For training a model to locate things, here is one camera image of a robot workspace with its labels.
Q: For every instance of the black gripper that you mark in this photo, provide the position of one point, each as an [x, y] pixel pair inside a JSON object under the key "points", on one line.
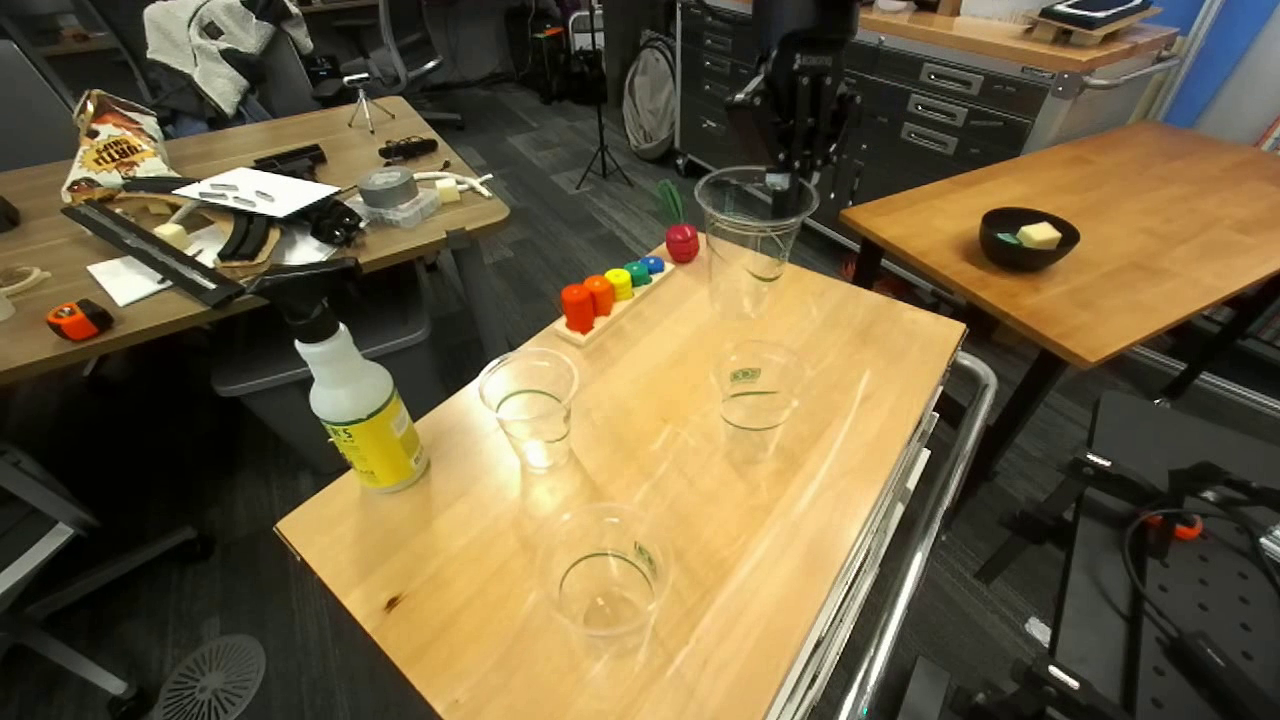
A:
{"points": [[810, 92]]}

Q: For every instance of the clear plastic cup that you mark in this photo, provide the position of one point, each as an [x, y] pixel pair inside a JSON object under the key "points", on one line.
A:
{"points": [[531, 412], [605, 594], [747, 253], [753, 406]]}

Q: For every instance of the red apple toy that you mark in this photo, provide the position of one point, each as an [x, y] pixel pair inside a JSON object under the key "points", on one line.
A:
{"points": [[683, 247]]}

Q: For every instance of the round white mesh fan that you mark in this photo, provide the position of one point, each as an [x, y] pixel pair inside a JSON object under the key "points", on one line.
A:
{"points": [[651, 92]]}

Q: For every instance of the blue toy block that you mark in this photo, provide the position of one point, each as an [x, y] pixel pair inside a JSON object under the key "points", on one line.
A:
{"points": [[655, 262]]}

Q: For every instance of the black tool chest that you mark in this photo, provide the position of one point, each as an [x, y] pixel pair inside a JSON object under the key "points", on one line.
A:
{"points": [[961, 113]]}

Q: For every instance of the green toy block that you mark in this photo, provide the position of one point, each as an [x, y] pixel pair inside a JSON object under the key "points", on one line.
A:
{"points": [[642, 273]]}

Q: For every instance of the black tripod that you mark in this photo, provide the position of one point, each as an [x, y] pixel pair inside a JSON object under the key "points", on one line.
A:
{"points": [[602, 121]]}

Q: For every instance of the yellow toy block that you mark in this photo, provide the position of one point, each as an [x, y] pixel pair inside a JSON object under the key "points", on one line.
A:
{"points": [[619, 281]]}

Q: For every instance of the orange red toy vegetable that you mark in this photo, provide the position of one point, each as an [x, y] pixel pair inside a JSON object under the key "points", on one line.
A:
{"points": [[602, 295]]}

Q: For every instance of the small green food piece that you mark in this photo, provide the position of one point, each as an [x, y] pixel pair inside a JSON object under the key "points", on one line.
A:
{"points": [[1008, 237]]}

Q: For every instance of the wooden block base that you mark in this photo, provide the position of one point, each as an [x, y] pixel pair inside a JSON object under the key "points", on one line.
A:
{"points": [[605, 324]]}

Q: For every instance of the red toy block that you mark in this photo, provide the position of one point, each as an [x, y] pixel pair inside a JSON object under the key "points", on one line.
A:
{"points": [[576, 307]]}

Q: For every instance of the pale yellow food piece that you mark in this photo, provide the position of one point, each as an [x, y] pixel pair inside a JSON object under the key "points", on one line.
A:
{"points": [[1040, 233]]}

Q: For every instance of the black bowl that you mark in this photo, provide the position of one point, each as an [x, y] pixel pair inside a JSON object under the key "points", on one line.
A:
{"points": [[1055, 262]]}

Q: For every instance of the wooden tray with tablet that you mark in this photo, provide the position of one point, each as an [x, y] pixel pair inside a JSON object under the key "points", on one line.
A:
{"points": [[1092, 17]]}

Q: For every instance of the black table leg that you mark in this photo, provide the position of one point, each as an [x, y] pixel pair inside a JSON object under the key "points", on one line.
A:
{"points": [[1027, 401]]}

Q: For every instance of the small black desk item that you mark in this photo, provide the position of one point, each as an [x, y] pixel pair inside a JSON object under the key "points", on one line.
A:
{"points": [[409, 150]]}

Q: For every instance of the grey tape roll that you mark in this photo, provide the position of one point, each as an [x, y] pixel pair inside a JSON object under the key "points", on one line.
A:
{"points": [[389, 190]]}

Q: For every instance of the black office chair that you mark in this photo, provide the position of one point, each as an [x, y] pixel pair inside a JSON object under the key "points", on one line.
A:
{"points": [[333, 333]]}

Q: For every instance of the flat black desk item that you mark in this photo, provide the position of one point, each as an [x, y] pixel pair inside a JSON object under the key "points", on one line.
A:
{"points": [[288, 161]]}

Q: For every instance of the white bottle yellow label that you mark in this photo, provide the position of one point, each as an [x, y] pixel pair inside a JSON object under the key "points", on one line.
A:
{"points": [[367, 426]]}

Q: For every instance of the white paper sheet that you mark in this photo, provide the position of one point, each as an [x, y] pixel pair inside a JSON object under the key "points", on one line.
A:
{"points": [[255, 190]]}

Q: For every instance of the white cloth on chair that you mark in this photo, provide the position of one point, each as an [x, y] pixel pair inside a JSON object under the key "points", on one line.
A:
{"points": [[220, 44]]}

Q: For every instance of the black perforated breadboard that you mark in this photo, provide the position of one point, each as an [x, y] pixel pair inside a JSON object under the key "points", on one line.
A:
{"points": [[1203, 627]]}

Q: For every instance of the long black bar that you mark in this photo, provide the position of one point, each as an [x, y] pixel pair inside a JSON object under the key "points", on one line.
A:
{"points": [[145, 247]]}

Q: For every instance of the small white card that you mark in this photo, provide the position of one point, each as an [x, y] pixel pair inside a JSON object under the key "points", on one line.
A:
{"points": [[131, 281]]}

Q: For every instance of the snack chips bag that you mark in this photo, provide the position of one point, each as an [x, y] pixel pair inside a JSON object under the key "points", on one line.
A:
{"points": [[114, 141]]}

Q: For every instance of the orange black tape measure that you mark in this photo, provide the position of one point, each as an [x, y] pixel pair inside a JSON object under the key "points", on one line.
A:
{"points": [[79, 320]]}

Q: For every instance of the grey floor fan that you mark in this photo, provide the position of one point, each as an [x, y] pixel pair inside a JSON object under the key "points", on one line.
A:
{"points": [[207, 681]]}

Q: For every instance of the grey office chair base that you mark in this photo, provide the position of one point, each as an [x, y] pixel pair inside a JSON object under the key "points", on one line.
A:
{"points": [[52, 560]]}

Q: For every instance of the metal cart frame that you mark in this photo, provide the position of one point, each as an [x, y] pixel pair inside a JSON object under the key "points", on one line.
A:
{"points": [[854, 585]]}

